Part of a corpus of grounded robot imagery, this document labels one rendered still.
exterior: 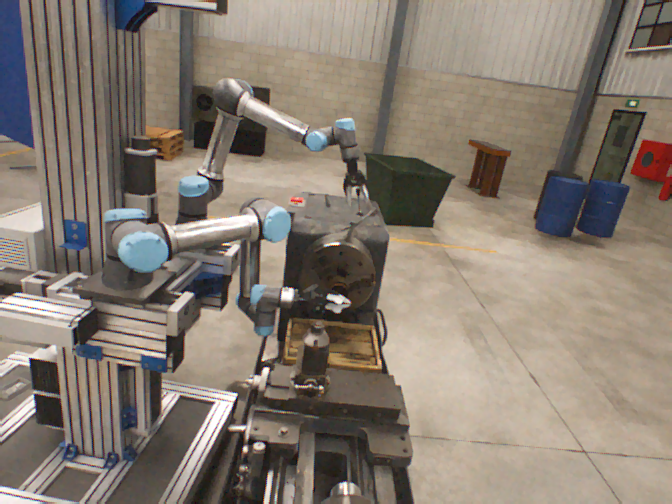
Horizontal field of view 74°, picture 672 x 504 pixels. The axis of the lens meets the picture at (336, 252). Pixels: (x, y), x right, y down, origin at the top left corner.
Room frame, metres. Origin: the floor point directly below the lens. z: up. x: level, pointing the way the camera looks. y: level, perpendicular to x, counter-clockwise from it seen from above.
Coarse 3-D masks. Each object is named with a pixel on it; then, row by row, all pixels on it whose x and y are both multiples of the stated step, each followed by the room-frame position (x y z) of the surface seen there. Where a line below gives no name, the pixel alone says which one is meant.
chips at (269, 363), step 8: (264, 360) 1.80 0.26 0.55; (272, 360) 1.78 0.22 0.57; (280, 360) 1.77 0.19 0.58; (272, 368) 1.73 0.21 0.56; (256, 392) 1.54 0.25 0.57; (256, 400) 1.47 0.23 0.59; (240, 448) 1.26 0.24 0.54; (240, 456) 1.22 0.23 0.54; (248, 464) 1.15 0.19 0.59; (392, 472) 1.25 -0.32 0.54; (232, 488) 1.09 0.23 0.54; (400, 488) 1.18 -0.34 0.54; (232, 496) 1.05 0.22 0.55; (240, 496) 1.05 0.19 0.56; (400, 496) 1.15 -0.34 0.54
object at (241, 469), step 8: (248, 416) 1.12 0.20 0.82; (248, 424) 1.09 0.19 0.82; (248, 432) 1.07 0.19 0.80; (248, 448) 1.00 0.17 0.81; (248, 456) 0.98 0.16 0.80; (240, 464) 1.01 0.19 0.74; (264, 464) 0.96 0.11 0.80; (240, 472) 0.97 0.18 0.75; (248, 472) 0.97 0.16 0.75; (264, 472) 0.96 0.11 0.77; (240, 480) 1.01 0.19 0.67; (248, 480) 1.00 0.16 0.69; (256, 480) 0.96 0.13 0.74; (264, 480) 0.96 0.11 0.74; (240, 488) 0.98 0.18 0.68; (248, 488) 0.97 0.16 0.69; (256, 488) 0.96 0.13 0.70; (264, 488) 0.96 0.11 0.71; (248, 496) 0.96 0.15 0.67; (256, 496) 0.96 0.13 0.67; (264, 496) 0.99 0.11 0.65
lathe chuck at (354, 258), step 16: (320, 240) 1.76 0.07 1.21; (336, 240) 1.72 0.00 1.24; (352, 240) 1.76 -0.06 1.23; (304, 256) 1.76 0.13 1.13; (336, 256) 1.69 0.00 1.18; (352, 256) 1.69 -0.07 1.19; (368, 256) 1.71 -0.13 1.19; (304, 272) 1.68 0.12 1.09; (320, 272) 1.68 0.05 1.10; (352, 272) 1.69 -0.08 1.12; (368, 272) 1.69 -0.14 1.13; (304, 288) 1.68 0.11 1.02; (368, 288) 1.70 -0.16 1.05; (352, 304) 1.69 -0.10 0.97
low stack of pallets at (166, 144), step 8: (152, 128) 9.30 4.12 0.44; (160, 128) 9.46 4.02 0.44; (152, 136) 8.34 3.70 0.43; (160, 136) 8.46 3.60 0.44; (168, 136) 8.59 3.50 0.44; (176, 136) 8.98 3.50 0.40; (152, 144) 8.36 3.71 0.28; (160, 144) 8.44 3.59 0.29; (168, 144) 8.42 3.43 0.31; (176, 144) 9.04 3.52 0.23; (160, 152) 8.41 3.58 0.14; (168, 152) 8.42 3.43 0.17; (176, 152) 9.26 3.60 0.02; (168, 160) 8.41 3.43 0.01
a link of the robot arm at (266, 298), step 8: (256, 288) 1.44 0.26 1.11; (264, 288) 1.44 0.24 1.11; (272, 288) 1.45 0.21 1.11; (280, 288) 1.46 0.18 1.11; (256, 296) 1.42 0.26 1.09; (264, 296) 1.42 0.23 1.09; (272, 296) 1.42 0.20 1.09; (280, 296) 1.43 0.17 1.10; (256, 304) 1.42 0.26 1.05; (264, 304) 1.42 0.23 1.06; (272, 304) 1.42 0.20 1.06; (280, 304) 1.47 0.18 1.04
